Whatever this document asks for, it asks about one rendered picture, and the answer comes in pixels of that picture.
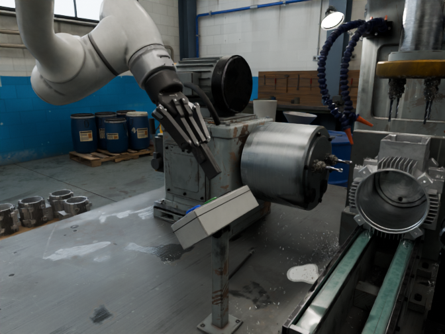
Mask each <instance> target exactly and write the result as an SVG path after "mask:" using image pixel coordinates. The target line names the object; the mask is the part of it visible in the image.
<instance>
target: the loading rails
mask: <svg viewBox="0 0 445 334"><path fill-rule="evenodd" d="M362 227H363V225H360V226H359V225H357V227H356V228H355V229H354V230H353V232H352V233H351V235H350V236H349V237H348V238H347V240H346V241H345V243H344V244H343V245H342V246H341V248H340V249H339V251H338V252H337V253H336V254H335V256H334V257H333V259H332V260H331V261H330V262H329V264H328V265H327V266H326V268H325V269H324V270H323V272H322V273H321V275H320V276H319V277H318V278H317V280H316V281H315V283H314V284H313V285H312V286H311V288H310V289H309V291H308V292H307V293H306V294H305V296H304V297H303V299H302V300H301V301H300V302H299V304H298V305H297V307H296V308H295V309H294V310H293V311H292V313H291V314H290V316H289V317H288V318H287V319H286V321H285V322H284V324H283V325H282V332H281V334H339V332H340V330H341V328H342V326H343V324H344V322H345V320H346V318H347V316H348V314H349V312H350V310H351V308H352V306H356V307H358V308H361V309H364V310H366V311H370V314H369V316H368V319H367V321H366V324H365V326H364V328H363V331H362V334H401V330H402V327H403V322H404V320H405V315H406V312H407V308H408V309H411V310H413V311H417V312H419V313H425V309H426V302H427V298H426V297H423V296H422V295H420V294H414V293H411V292H412V289H413V285H414V282H415V277H416V275H417V276H422V277H424V278H428V279H431V276H432V269H433V266H430V265H429V264H428V263H426V262H423V263H420V258H421V253H422V246H423V243H424V234H423V235H421V236H419V237H417V238H416V240H415V241H413V240H410V241H409V240H408V239H406V240H405V239H403V240H401V241H400V242H399V245H398V247H397V249H392V248H389V247H384V246H383V237H384V234H383V236H382V237H381V232H379V235H378V236H377V230H376V231H375V233H374V234H373V233H372V232H373V231H370V230H368V229H363V228H362ZM423 229H424V233H425V230H427V229H425V228H423ZM361 230H362V231H361ZM366 230H368V232H367V231H366ZM365 231H366V232H365ZM363 232H364V233H366V235H368V233H369V235H368V236H366V235H365V234H363ZM362 236H363V237H362ZM364 236H365V238H364ZM369 236H370V238H369ZM401 239H402V238H401ZM403 241H406V242H407V243H405V246H404V245H403ZM411 242H412V243H411ZM409 243H410V244H409ZM409 245H410V246H409ZM408 247H409V248H408ZM373 265H377V266H381V267H384V268H388V271H387V274H386V275H385V278H384V280H383V283H382V285H381V287H378V286H374V285H372V284H368V283H365V281H366V278H367V277H368V274H369V273H370V270H371V268H372V266H373Z"/></svg>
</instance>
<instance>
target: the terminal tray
mask: <svg viewBox="0 0 445 334"><path fill-rule="evenodd" d="M430 140H431V138H430V137H416V136H408V135H392V134H389V135H387V136H386V137H385V138H383V139H382V140H381V142H380V148H379V152H378V159H377V163H378V162H380V161H381V160H382V159H383V158H384V157H385V159H386V158H387V157H388V156H389V159H390V158H391V157H392V156H393V159H394V158H395V157H396V156H397V160H398V159H399V157H400V156H401V161H402V159H404V157H405V163H406V161H407V160H408V158H409V164H410V163H411V161H412V160H413V166H414V165H415V163H416V161H418V162H417V168H418V169H419V170H420V171H421V172H424V171H425V169H426V167H427V165H428V159H429V155H430V151H429V147H430Z"/></svg>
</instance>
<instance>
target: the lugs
mask: <svg viewBox="0 0 445 334"><path fill-rule="evenodd" d="M438 165H439V164H438V163H437V162H436V161H435V159H433V158H431V159H429V160H428V166H429V167H436V168H437V167H438ZM372 172H373V169H372V168H371V167H370V166H369V165H367V166H365V167H364V168H362V169H361V170H360V171H359V173H360V175H361V176H362V177H363V178H365V177H366V176H367V175H369V174H371V173H372ZM417 180H418V181H419V182H420V183H421V185H422V186H423V187H424V188H425V187H427V186H429V185H431V184H432V183H433V180H432V178H431V177H430V176H429V175H428V174H427V173H424V174H422V175H420V176H419V177H418V178H417ZM354 220H355V221H356V223H357V224H358V225H359V226H360V225H363V224H364V223H366V222H365V221H364V220H363V219H362V217H361V216H360V214H357V215H356V216H355V217H354ZM409 233H410V234H411V236H412V237H413V238H414V239H415V238H417V237H419V236H421V235H423V234H424V229H423V228H422V227H421V226H420V227H417V228H416V229H414V230H412V231H409Z"/></svg>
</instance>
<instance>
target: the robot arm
mask: <svg viewBox="0 0 445 334"><path fill-rule="evenodd" d="M54 6H55V0H15V11H16V17H17V24H18V28H19V32H20V35H21V38H22V40H23V42H24V44H25V46H26V47H27V49H28V51H29V52H30V53H31V54H32V55H33V56H34V57H35V58H36V65H35V67H34V69H33V71H32V75H31V78H30V81H31V84H32V88H33V90H34V92H35V93H36V94H37V96H39V98H41V99H42V100H43V101H45V102H47V103H50V104H53V105H67V104H70V103H74V102H76V101H79V100H81V99H83V98H85V97H87V96H88V95H91V94H92V93H94V92H96V91H97V90H99V89H101V88H102V87H103V86H105V85H106V84H108V83H109V82H110V81H111V80H112V79H113V78H115V77H116V76H118V75H119V74H121V73H124V72H127V71H129V70H130V72H131V73H132V74H133V76H134V78H135V80H136V81H137V83H138V85H139V86H140V88H141V89H143V90H146V93H147V94H148V96H149V98H150V99H151V101H152V103H154V104H156V107H157V108H155V110H154V111H153V112H152V114H151V115H152V116H153V118H155V119H156V120H157V121H159V122H160V123H161V125H162V126H163V127H164V128H165V130H166V131H167V132H168V133H169V135H170V136H171V137H172V138H173V139H174V141H175V142H176V143H177V145H178V146H179V147H180V149H182V150H185V149H186V150H188V151H186V153H188V154H190V153H191V152H192V153H193V155H194V157H195V159H196V160H197V162H198V163H199V164H200V166H201V168H202V169H203V171H204V173H205V175H206V177H207V178H208V180H210V179H213V178H214V177H216V176H217V175H219V174H220V173H221V172H222V171H221V169H220V168H219V165H218V164H217V162H216V160H215V159H214V157H213V155H212V154H211V151H210V150H209V148H208V146H207V143H208V142H209V141H210V139H211V137H210V135H209V132H208V130H207V127H206V125H205V122H204V120H203V117H202V115H201V112H200V106H199V104H198V103H197V102H196V103H195V104H192V103H190V102H189V100H188V98H187V97H186V96H185V95H184V94H183V84H182V82H181V81H180V79H179V78H178V76H177V74H176V72H177V68H176V66H175V64H174V62H173V61H172V59H171V57H170V55H169V54H168V51H167V50H166V49H165V47H164V44H163V42H162V37H161V34H160V32H159V30H158V28H157V26H156V25H155V23H154V21H153V20H152V18H151V17H150V16H149V14H148V13H147V12H146V11H145V10H144V8H143V7H142V5H141V4H140V3H139V2H138V1H137V0H102V2H101V6H100V10H99V21H100V22H99V24H98V25H97V26H96V27H95V29H93V30H92V31H91V32H90V33H89V34H87V35H85V36H83V37H81V38H80V37H79V36H72V35H70V34H66V33H58V34H55V33H54ZM183 142H184V143H183Z"/></svg>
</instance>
